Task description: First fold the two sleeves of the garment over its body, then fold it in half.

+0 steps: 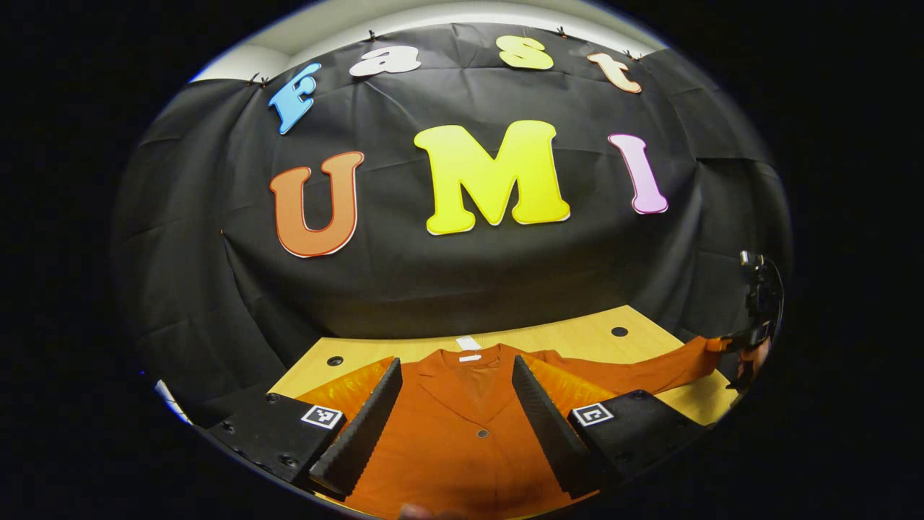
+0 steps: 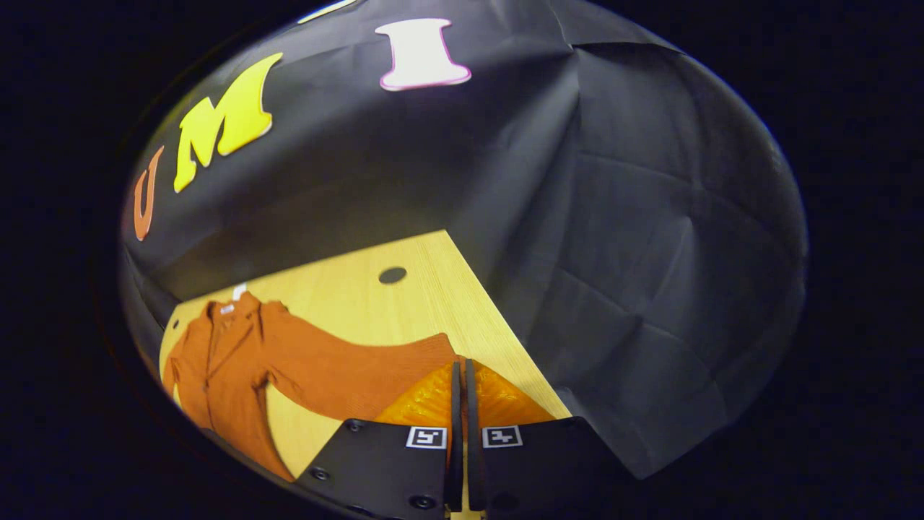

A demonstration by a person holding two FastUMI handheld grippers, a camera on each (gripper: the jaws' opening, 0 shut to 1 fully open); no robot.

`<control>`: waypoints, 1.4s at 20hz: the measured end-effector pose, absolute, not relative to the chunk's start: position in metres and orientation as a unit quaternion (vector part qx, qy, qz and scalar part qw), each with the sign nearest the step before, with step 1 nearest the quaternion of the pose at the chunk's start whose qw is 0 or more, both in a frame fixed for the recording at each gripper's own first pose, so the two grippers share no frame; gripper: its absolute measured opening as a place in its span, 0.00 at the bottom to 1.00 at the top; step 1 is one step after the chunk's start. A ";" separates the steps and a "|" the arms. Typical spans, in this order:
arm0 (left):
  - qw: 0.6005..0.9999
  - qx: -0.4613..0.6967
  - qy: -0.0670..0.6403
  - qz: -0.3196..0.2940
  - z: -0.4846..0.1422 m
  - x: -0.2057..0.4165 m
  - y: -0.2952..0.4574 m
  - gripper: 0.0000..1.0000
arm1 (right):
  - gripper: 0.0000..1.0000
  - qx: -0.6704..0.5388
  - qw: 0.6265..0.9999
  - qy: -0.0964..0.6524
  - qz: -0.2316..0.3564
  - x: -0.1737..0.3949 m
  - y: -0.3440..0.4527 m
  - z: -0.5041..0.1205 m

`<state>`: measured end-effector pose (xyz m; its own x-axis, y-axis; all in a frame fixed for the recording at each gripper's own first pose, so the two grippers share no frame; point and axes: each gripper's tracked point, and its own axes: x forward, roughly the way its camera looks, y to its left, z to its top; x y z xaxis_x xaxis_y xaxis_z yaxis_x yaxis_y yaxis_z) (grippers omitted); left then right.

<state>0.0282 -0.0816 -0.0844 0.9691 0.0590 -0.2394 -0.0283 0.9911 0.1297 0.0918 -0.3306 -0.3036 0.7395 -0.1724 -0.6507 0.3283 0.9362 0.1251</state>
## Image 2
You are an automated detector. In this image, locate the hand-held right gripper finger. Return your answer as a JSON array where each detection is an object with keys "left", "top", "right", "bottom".
[
  {"left": 295, "top": 360, "right": 464, "bottom": 520},
  {"left": 465, "top": 358, "right": 640, "bottom": 520}
]

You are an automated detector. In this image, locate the rust orange knit cardigan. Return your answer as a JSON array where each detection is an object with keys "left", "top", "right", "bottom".
[{"left": 162, "top": 290, "right": 464, "bottom": 483}]

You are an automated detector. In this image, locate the black backdrop cloth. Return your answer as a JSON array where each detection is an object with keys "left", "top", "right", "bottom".
[{"left": 119, "top": 0, "right": 809, "bottom": 481}]

